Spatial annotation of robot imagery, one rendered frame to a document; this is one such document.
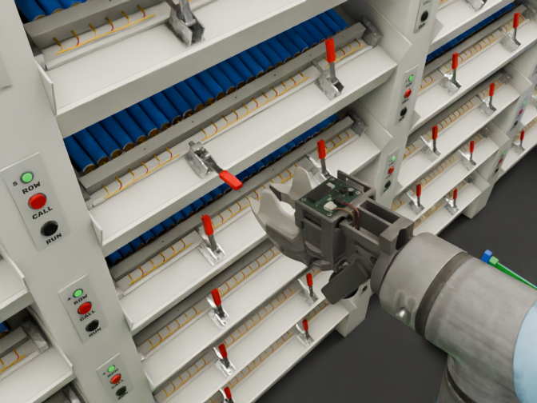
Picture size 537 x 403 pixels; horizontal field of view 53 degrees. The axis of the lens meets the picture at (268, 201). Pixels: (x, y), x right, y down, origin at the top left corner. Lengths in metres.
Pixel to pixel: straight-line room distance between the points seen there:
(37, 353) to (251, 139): 0.43
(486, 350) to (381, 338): 1.24
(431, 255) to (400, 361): 1.19
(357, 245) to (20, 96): 0.35
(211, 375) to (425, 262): 0.81
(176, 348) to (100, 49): 0.61
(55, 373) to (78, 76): 0.44
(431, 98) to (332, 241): 0.78
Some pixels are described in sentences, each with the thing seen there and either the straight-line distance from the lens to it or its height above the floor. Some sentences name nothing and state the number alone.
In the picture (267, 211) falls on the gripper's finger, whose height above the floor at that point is 1.00.
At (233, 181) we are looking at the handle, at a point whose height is 0.97.
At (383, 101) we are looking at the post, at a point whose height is 0.85.
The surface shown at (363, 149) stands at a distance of 1.12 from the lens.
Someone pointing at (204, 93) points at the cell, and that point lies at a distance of 0.82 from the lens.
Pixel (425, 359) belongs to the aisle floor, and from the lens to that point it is 1.72.
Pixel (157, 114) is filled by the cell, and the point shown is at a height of 1.01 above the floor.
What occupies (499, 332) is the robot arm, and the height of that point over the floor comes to 1.08.
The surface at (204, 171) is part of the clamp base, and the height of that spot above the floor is 0.96.
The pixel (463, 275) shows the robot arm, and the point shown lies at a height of 1.08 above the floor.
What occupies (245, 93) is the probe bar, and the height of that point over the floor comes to 0.99.
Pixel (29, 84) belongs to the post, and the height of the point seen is 1.19.
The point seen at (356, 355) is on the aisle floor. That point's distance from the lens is 1.68.
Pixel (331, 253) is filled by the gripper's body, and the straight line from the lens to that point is 0.57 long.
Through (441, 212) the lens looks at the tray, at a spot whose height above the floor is 0.15.
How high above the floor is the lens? 1.47
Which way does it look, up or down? 46 degrees down
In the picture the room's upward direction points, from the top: straight up
